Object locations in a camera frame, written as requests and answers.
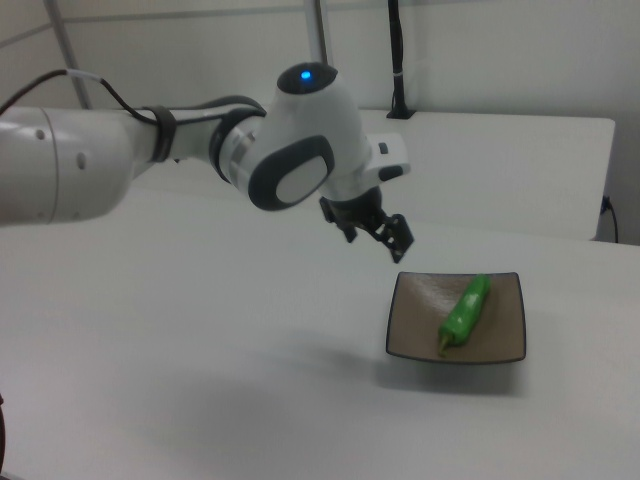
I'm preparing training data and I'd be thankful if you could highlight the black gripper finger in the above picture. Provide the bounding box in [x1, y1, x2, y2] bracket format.
[318, 197, 359, 245]
[367, 212, 417, 265]

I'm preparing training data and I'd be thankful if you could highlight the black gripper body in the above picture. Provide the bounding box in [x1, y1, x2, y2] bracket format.
[321, 188, 387, 230]

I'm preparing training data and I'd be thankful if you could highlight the green chili pepper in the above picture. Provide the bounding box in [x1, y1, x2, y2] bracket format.
[437, 273, 492, 359]

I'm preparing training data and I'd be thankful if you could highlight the brown square ceramic plate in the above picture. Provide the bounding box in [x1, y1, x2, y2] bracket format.
[384, 271, 529, 366]

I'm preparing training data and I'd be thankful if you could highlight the black clamp stand pole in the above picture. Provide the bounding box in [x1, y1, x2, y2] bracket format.
[386, 0, 416, 120]

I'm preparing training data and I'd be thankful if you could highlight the black velcro strap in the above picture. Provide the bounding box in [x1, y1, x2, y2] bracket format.
[148, 104, 177, 164]

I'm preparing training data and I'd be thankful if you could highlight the black hanging cable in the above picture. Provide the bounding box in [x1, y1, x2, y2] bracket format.
[601, 194, 621, 244]

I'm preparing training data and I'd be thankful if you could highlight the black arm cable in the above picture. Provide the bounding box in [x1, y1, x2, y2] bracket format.
[0, 68, 161, 126]

